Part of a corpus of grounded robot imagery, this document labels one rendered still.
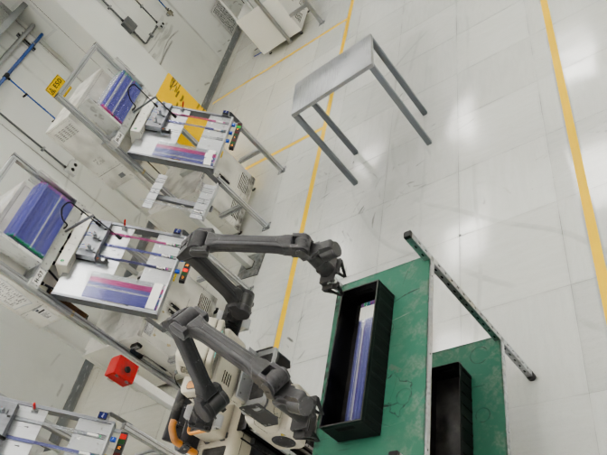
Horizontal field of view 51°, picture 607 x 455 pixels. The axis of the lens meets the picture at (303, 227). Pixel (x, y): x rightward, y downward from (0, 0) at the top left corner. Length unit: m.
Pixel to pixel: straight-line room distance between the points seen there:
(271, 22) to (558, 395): 6.38
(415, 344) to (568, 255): 1.44
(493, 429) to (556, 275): 1.05
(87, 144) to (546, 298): 3.70
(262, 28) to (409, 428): 6.92
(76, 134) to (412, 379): 3.88
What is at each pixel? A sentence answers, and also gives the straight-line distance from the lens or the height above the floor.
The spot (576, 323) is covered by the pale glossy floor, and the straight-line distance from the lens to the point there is 3.27.
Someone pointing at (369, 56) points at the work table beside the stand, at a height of 0.80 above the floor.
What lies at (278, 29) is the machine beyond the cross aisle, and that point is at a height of 0.24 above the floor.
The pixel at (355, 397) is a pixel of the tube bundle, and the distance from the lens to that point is 2.26.
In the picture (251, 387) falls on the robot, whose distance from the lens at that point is 2.58.
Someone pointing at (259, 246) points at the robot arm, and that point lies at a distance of 2.22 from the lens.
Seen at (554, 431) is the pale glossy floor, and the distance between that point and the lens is 3.04.
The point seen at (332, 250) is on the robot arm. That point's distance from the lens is 2.19.
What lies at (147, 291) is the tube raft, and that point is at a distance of 4.38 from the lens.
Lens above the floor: 2.55
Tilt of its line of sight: 30 degrees down
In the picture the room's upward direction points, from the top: 45 degrees counter-clockwise
